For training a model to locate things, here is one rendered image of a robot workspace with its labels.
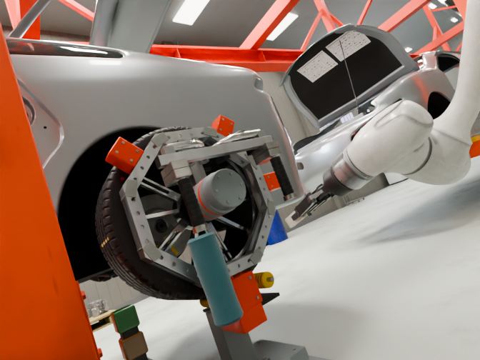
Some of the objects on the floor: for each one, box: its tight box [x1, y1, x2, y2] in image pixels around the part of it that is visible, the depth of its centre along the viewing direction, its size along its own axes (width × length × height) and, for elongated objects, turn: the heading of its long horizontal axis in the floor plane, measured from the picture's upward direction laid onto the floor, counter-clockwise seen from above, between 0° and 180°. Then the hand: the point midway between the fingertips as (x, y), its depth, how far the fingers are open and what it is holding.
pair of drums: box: [266, 209, 289, 246], centre depth 835 cm, size 68×110×81 cm, turn 152°
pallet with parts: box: [85, 299, 116, 333], centre depth 507 cm, size 138×96×39 cm
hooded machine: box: [385, 173, 409, 185], centre depth 1495 cm, size 80×71×157 cm
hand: (296, 217), depth 89 cm, fingers closed
